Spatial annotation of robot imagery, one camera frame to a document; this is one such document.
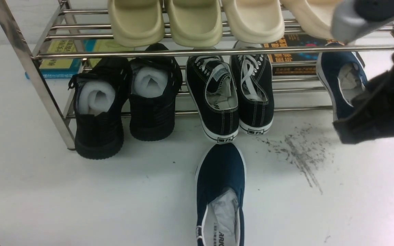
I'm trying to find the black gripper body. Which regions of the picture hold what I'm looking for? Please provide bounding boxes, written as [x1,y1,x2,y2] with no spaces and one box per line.
[333,53,394,145]

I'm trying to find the navy slip-on shoe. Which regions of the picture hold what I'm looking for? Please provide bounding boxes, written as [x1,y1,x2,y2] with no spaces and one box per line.
[316,51,368,121]
[195,143,247,246]

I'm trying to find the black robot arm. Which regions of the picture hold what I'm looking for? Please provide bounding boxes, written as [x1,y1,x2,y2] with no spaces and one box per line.
[330,0,394,144]

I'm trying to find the stainless steel shoe rack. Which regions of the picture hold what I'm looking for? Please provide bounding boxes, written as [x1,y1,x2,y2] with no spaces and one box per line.
[0,0,394,150]

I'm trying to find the black orange book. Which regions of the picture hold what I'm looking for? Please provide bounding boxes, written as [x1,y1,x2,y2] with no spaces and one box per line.
[263,34,337,76]

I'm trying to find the cream slipper far right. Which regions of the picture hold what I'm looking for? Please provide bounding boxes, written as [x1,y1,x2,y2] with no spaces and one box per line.
[280,0,341,39]

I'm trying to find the cream slipper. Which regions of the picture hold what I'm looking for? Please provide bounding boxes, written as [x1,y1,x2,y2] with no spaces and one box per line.
[221,0,285,44]
[280,0,341,39]

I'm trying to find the black canvas sneaker right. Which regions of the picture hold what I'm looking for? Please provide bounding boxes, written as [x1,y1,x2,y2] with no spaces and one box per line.
[229,54,275,135]

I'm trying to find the black canvas sneaker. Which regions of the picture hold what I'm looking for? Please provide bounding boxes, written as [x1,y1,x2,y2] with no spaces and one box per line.
[229,54,275,135]
[185,56,239,144]

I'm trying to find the black canvas sneaker left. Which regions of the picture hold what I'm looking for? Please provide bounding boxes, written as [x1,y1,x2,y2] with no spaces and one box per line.
[185,56,239,144]

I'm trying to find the green slipper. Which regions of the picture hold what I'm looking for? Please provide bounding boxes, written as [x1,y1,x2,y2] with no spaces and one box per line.
[107,0,165,47]
[163,0,223,48]

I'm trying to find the black mesh sneaker right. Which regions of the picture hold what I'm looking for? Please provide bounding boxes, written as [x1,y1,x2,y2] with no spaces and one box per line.
[129,56,183,141]

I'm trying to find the black mesh sneaker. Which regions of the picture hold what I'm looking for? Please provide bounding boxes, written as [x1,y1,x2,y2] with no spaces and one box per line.
[129,56,183,141]
[68,57,133,160]

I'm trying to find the green slipper far left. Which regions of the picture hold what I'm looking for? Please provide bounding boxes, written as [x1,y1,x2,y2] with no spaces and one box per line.
[107,0,165,47]

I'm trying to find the black mesh sneaker left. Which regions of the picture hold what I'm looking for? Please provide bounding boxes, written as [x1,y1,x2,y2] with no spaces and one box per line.
[68,57,133,160]

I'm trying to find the yellow green book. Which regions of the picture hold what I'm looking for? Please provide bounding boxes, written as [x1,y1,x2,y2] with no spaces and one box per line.
[87,39,134,53]

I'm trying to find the yellow blue book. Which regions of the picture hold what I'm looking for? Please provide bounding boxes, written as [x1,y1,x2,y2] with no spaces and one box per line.
[39,40,81,79]

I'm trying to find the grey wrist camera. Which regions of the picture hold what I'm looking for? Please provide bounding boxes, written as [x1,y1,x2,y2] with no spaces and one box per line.
[330,0,394,44]

